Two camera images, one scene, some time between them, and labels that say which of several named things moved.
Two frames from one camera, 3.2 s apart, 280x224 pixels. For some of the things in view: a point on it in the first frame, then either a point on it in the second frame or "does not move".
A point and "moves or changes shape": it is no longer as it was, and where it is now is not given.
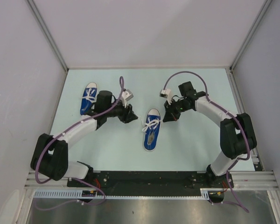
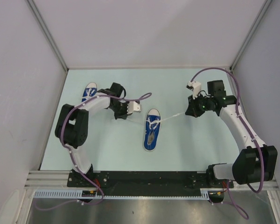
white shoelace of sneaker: x=156 y=121 moves or changes shape
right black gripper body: x=176 y=108 → x=199 y=104
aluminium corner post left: x=47 y=30 does not move
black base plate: x=150 y=180 does not move
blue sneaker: x=152 y=127 does not move
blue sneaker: x=88 y=98 does not move
